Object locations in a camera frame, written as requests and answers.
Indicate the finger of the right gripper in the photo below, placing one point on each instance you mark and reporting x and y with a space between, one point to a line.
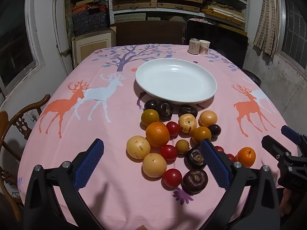
274 148
291 134

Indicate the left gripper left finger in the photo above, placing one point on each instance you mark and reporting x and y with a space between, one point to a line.
42 209

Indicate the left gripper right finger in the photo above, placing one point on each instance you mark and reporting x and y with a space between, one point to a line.
250 200

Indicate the red cherry tomato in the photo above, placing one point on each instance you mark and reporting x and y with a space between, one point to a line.
231 157
169 152
172 178
219 148
173 128

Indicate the small mandarin orange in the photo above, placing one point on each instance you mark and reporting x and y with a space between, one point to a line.
246 156

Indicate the dark purple plum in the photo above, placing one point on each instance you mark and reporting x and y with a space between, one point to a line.
215 130
150 105

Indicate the orange yellow plum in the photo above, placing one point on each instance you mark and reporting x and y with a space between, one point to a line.
200 134

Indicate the small brown longan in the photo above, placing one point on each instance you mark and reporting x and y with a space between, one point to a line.
182 146

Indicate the pale orange round fruit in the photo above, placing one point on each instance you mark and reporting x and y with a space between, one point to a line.
208 118

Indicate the striped pepino melon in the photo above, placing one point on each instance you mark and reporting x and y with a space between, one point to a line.
187 123

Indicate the yellow round pear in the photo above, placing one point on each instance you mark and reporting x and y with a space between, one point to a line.
154 165

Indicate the large orange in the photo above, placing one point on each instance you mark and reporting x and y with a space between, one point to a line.
157 134

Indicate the pale yellow round fruit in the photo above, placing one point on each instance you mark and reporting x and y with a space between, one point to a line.
138 147

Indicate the olive yellow plum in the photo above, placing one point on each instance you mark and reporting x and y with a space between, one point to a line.
149 116

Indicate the person's right hand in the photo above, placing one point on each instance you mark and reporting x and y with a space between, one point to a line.
285 206

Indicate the black stool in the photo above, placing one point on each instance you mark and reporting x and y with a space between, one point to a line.
253 77

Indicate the wooden chair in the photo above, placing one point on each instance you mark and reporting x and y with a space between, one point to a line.
15 132

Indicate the right window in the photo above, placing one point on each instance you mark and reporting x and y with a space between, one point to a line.
292 34

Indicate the window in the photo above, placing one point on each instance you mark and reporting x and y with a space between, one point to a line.
292 34
20 50

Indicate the beige hanging curtain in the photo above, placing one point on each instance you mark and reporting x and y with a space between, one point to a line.
267 31

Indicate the black chair back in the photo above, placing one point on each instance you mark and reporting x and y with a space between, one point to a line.
228 43

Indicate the white oval plate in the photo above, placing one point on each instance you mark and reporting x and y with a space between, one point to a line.
177 81

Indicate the pink deer tablecloth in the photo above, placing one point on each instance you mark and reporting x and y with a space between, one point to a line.
101 100

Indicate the white metal shelf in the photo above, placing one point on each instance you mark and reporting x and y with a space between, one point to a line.
246 5

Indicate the left window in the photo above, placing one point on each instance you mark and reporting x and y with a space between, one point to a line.
20 50

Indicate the framed cardboard panel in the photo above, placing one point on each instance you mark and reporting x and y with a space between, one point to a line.
84 45

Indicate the dark brown chair back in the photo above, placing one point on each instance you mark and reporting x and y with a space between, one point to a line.
149 32

